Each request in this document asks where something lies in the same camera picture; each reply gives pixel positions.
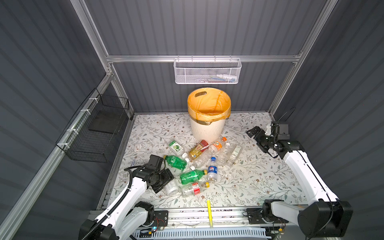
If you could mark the pepsi bottle blue cap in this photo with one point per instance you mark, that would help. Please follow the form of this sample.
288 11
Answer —
213 170

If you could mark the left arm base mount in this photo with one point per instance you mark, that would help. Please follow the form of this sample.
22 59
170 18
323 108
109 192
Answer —
159 220

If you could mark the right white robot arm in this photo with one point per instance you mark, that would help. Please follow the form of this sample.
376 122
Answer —
319 194

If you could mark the clear bottle white cap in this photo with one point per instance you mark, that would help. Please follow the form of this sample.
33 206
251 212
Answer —
223 154

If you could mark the green soda bottle yellow cap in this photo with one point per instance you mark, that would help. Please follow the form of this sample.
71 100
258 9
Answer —
192 176

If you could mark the clear bottle red label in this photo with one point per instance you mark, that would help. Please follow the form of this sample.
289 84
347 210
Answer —
194 189

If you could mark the black wire mesh basket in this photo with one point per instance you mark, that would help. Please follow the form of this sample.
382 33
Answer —
98 130

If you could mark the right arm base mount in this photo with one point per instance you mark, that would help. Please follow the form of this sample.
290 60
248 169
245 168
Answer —
257 216

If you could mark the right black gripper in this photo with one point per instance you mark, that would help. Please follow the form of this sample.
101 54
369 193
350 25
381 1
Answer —
260 133

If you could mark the clear long bottle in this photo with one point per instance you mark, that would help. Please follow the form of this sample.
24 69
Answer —
204 158

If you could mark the white bottle in basket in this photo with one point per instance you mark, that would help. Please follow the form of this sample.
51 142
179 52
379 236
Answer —
228 78

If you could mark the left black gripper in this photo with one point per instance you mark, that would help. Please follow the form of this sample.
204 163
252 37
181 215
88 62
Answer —
168 176

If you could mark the yellow marker on rail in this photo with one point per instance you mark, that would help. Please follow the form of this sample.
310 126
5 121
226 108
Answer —
210 213

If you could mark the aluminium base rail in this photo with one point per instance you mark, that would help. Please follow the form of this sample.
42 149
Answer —
207 216

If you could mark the clear bottle green label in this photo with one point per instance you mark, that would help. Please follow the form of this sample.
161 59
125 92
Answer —
233 156

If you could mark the white ribbed cable tray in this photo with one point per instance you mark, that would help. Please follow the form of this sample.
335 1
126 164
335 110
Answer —
203 233

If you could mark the orange label bottle orange cap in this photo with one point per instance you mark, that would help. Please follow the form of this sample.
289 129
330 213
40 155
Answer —
218 144

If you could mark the white plastic waste bin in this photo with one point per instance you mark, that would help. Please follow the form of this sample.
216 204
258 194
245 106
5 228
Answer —
205 132

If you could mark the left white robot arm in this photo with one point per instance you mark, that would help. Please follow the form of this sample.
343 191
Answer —
127 213

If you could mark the orange bin liner bag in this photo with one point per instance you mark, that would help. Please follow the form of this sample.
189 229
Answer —
208 105

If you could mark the white wire mesh basket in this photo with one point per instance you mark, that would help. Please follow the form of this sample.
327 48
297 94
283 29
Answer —
204 71

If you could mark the yellow tea bottle red label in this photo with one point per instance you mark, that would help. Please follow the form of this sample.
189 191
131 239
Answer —
198 149

